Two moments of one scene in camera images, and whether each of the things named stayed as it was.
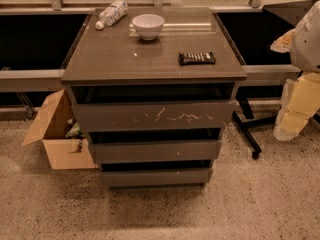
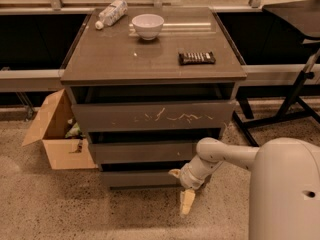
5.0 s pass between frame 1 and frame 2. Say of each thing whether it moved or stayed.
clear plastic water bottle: stayed
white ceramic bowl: stayed
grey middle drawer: stayed
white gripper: moved
